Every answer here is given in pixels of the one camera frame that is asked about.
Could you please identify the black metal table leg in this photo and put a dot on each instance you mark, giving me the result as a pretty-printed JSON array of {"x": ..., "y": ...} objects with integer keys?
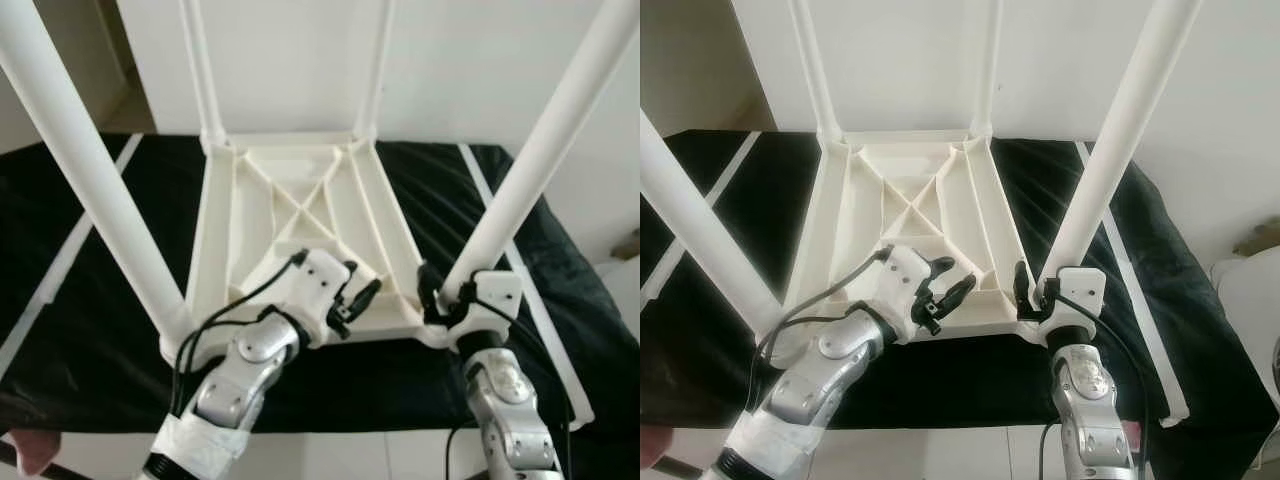
[{"x": 45, "y": 470}]

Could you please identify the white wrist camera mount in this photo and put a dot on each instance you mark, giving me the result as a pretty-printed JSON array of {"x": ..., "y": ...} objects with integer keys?
[
  {"x": 910, "y": 285},
  {"x": 320, "y": 290},
  {"x": 1075, "y": 295},
  {"x": 490, "y": 300}
]

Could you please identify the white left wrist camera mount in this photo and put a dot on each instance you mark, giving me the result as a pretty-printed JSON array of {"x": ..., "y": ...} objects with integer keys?
[
  {"x": 910, "y": 285},
  {"x": 320, "y": 290}
]

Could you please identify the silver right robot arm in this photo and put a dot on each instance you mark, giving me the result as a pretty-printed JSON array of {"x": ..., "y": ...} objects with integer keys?
[
  {"x": 510, "y": 400},
  {"x": 1090, "y": 400}
]

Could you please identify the white plastic table leg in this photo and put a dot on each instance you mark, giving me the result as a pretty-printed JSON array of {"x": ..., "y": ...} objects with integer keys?
[
  {"x": 987, "y": 70},
  {"x": 540, "y": 150},
  {"x": 1125, "y": 140},
  {"x": 815, "y": 70},
  {"x": 375, "y": 70},
  {"x": 700, "y": 220},
  {"x": 80, "y": 160},
  {"x": 203, "y": 70}
]

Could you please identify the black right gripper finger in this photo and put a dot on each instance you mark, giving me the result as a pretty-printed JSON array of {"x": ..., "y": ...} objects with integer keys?
[
  {"x": 428, "y": 285},
  {"x": 1052, "y": 288},
  {"x": 1021, "y": 282},
  {"x": 467, "y": 290}
]

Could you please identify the white plastic table top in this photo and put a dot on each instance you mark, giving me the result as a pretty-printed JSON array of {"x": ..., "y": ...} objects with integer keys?
[
  {"x": 290, "y": 240},
  {"x": 900, "y": 240}
]

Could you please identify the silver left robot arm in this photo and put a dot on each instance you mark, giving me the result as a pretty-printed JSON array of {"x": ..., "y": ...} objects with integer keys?
[
  {"x": 810, "y": 375},
  {"x": 240, "y": 370}
]

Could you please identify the pink table cover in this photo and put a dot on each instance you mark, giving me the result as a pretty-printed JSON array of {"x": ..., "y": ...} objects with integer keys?
[
  {"x": 653, "y": 448},
  {"x": 35, "y": 453}
]

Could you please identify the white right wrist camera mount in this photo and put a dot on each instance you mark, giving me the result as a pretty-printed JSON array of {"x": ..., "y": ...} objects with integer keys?
[
  {"x": 490, "y": 300},
  {"x": 1075, "y": 295}
]

